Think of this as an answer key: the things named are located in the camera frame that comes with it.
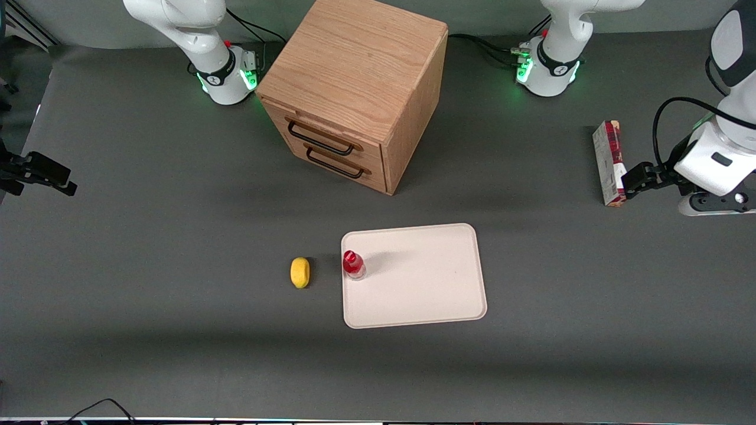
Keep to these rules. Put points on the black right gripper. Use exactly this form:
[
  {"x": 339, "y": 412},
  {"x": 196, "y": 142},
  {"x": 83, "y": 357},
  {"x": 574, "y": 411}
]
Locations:
[{"x": 16, "y": 171}]

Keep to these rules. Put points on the yellow lemon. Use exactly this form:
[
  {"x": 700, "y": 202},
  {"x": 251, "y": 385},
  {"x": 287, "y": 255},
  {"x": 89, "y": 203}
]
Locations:
[{"x": 300, "y": 273}]

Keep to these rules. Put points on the aluminium frame rail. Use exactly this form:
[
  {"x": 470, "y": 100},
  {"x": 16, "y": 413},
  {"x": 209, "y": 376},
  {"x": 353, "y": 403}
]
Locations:
[{"x": 29, "y": 26}]

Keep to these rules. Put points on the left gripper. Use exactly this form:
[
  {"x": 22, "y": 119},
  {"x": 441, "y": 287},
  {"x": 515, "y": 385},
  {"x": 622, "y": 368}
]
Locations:
[{"x": 664, "y": 175}]

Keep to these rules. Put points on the wooden drawer cabinet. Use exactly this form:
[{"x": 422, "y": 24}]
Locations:
[{"x": 354, "y": 65}]

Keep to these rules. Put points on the red capped small bottle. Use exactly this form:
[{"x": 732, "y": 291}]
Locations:
[{"x": 352, "y": 264}]

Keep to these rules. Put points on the red cookie box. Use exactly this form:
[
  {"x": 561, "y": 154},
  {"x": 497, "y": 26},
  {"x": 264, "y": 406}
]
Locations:
[{"x": 608, "y": 159}]

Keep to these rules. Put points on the short wooden drawer front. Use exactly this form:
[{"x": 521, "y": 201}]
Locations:
[{"x": 378, "y": 182}]

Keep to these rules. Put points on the tall wooden drawer front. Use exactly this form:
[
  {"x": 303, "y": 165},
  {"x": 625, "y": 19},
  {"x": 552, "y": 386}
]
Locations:
[{"x": 373, "y": 155}]

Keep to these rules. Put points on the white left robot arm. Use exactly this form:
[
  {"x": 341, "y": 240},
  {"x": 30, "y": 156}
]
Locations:
[{"x": 555, "y": 65}]

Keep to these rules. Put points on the beige plastic tray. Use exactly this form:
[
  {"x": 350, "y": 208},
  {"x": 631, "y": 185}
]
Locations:
[{"x": 413, "y": 283}]

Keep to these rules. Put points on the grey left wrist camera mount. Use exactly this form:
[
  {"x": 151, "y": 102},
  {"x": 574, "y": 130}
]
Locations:
[{"x": 714, "y": 203}]

